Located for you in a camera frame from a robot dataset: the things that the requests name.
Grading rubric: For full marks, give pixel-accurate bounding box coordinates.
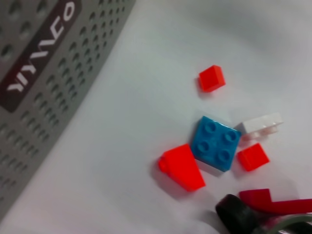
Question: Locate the glass teacup with black base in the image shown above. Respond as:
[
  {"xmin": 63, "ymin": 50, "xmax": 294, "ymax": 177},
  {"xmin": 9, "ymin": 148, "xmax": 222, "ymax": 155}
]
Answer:
[{"xmin": 214, "ymin": 194, "xmax": 312, "ymax": 234}]

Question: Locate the grey-green perforated storage bin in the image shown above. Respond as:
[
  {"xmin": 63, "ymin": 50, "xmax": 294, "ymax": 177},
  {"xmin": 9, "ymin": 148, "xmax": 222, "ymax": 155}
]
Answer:
[{"xmin": 0, "ymin": 0, "xmax": 137, "ymax": 215}]

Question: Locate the large red sloped brick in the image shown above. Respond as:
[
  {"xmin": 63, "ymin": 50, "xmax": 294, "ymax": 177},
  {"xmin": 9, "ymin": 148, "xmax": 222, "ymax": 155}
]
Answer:
[{"xmin": 157, "ymin": 143, "xmax": 207, "ymax": 193}]

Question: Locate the blue square toy brick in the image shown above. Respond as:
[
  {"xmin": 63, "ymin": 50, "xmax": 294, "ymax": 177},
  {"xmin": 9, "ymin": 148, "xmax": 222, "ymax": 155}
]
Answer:
[{"xmin": 190, "ymin": 116, "xmax": 242, "ymax": 173}]

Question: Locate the small red toy brick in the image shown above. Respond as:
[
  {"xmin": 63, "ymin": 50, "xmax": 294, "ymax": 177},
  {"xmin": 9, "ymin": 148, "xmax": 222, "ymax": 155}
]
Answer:
[
  {"xmin": 196, "ymin": 64, "xmax": 227, "ymax": 93},
  {"xmin": 236, "ymin": 143, "xmax": 271, "ymax": 172}
]

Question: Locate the white toy brick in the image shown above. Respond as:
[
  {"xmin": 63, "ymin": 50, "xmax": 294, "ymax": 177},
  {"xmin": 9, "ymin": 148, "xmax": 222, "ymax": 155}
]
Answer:
[{"xmin": 235, "ymin": 112, "xmax": 285, "ymax": 142}]

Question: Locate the dark red toy brick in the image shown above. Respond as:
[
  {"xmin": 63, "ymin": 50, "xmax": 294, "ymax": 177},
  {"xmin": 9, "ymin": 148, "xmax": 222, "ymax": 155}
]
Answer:
[{"xmin": 238, "ymin": 188, "xmax": 312, "ymax": 215}]

